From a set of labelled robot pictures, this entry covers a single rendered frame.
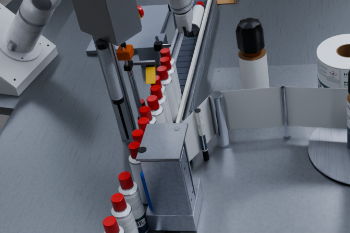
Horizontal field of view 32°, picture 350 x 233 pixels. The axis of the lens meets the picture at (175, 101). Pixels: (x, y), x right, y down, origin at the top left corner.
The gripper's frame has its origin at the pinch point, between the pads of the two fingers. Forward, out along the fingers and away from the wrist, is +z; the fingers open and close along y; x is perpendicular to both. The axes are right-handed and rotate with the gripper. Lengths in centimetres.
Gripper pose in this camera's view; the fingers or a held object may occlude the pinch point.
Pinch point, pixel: (189, 32)
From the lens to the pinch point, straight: 237.6
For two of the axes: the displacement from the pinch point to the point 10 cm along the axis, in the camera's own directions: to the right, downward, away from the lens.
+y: -1.0, 8.5, -5.2
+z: 2.1, 5.3, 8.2
